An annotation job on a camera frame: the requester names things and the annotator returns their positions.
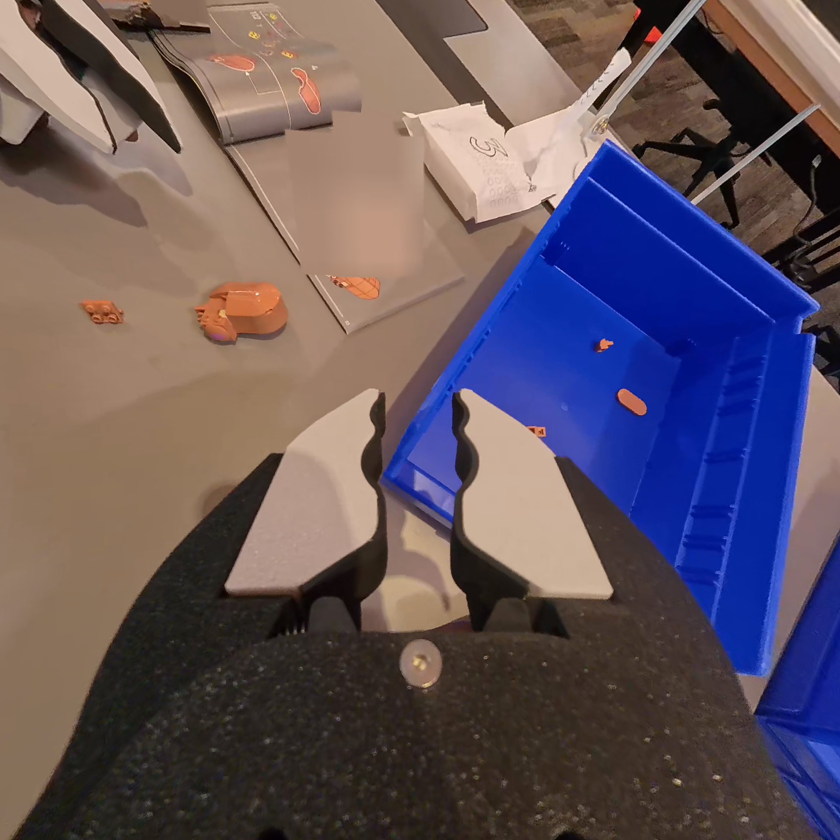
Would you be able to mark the long brown curved brick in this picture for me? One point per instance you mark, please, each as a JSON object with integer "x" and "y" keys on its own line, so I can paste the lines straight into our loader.
{"x": 633, "y": 402}

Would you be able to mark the small brown brick plate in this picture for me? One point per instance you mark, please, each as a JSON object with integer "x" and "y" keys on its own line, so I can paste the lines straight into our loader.
{"x": 103, "y": 313}

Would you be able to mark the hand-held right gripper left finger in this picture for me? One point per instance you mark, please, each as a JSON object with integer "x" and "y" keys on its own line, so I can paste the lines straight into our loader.
{"x": 309, "y": 512}

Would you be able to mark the round brown brick assembly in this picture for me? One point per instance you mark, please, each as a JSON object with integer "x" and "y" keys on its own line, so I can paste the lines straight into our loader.
{"x": 250, "y": 309}

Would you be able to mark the small brown brick piece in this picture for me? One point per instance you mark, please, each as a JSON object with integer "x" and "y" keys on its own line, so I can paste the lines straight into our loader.
{"x": 603, "y": 345}
{"x": 536, "y": 431}

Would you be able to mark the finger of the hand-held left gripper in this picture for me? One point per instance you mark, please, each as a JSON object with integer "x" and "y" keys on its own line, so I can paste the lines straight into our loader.
{"x": 105, "y": 46}
{"x": 53, "y": 79}

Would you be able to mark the grey instruction booklet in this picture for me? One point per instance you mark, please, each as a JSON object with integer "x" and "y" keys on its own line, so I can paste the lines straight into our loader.
{"x": 250, "y": 105}

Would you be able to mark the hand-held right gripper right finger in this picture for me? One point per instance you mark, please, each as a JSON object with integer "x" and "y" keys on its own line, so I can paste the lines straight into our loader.
{"x": 532, "y": 512}

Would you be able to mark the row of blue plastic bins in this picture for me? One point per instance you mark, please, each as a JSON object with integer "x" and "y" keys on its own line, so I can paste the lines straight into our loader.
{"x": 807, "y": 735}

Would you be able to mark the grey desk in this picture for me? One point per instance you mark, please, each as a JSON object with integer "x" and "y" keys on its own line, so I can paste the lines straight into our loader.
{"x": 131, "y": 433}

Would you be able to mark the light grey table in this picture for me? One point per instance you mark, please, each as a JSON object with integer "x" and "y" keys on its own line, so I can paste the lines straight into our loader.
{"x": 525, "y": 66}

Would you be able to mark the large blue storage bin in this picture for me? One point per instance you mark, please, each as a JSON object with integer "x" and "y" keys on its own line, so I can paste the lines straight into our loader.
{"x": 565, "y": 341}

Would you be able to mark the long wooden table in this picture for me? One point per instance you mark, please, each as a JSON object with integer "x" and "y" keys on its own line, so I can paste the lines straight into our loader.
{"x": 788, "y": 53}

